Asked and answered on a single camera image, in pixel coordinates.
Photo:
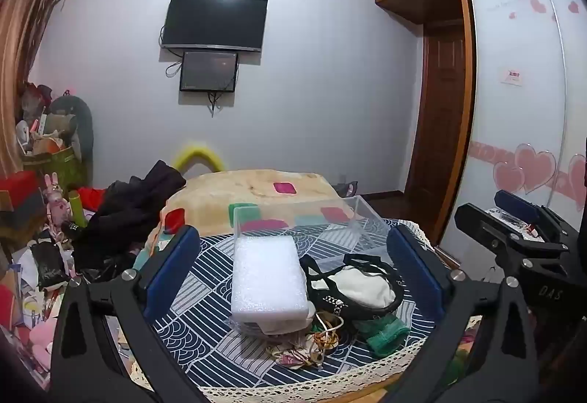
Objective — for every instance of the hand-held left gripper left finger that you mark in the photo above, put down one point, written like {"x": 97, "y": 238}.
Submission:
{"x": 170, "y": 277}

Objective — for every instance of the yellow foam arch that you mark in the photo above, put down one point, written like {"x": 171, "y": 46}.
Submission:
{"x": 198, "y": 154}

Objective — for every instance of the green bottle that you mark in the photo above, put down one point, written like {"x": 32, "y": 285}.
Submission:
{"x": 77, "y": 208}

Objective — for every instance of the black and white fabric pouch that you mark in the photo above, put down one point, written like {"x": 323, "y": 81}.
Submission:
{"x": 362, "y": 288}

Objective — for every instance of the red box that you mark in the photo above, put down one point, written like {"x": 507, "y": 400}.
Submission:
{"x": 18, "y": 187}

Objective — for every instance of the green knitted cloth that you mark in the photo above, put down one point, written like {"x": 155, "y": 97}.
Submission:
{"x": 383, "y": 334}

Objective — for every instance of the dark bag on floor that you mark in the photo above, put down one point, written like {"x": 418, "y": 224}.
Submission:
{"x": 346, "y": 188}

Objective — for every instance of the pink plush rabbit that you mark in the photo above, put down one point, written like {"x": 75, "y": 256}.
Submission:
{"x": 57, "y": 201}

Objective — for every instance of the wooden wardrobe with heart doors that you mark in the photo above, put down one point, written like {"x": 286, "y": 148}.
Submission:
{"x": 513, "y": 63}

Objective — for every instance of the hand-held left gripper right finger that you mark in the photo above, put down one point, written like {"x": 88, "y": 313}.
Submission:
{"x": 415, "y": 275}

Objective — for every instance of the brown wooden door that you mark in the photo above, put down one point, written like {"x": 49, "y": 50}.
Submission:
{"x": 438, "y": 109}

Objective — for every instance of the white foam block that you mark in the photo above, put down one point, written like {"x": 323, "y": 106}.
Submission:
{"x": 268, "y": 277}

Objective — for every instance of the black clothes pile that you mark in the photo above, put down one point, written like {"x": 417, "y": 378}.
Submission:
{"x": 124, "y": 215}

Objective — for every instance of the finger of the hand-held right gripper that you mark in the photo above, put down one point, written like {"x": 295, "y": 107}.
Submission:
{"x": 486, "y": 226}
{"x": 516, "y": 203}

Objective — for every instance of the wall-mounted black television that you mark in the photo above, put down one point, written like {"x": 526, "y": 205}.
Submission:
{"x": 213, "y": 21}

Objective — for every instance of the red cloth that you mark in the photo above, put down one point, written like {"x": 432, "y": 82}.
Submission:
{"x": 91, "y": 197}

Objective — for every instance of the blue patterned tablecloth with lace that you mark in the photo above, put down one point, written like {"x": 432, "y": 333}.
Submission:
{"x": 206, "y": 334}

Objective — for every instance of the white paper note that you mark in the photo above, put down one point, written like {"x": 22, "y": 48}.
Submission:
{"x": 512, "y": 76}

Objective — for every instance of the brown curtain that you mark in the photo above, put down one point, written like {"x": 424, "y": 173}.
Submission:
{"x": 23, "y": 31}

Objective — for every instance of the beige blanket with coloured squares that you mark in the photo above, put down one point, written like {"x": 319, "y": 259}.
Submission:
{"x": 220, "y": 192}

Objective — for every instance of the small black wall monitor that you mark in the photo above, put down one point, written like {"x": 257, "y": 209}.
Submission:
{"x": 208, "y": 70}

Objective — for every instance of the green storage basket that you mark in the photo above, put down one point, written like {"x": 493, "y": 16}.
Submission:
{"x": 55, "y": 166}

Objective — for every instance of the clear plastic box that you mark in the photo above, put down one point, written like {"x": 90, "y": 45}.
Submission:
{"x": 348, "y": 224}

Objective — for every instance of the black plastic bag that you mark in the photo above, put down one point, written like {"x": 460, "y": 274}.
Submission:
{"x": 48, "y": 265}

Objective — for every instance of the pink floral cloth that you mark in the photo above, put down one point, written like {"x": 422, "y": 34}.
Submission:
{"x": 289, "y": 355}

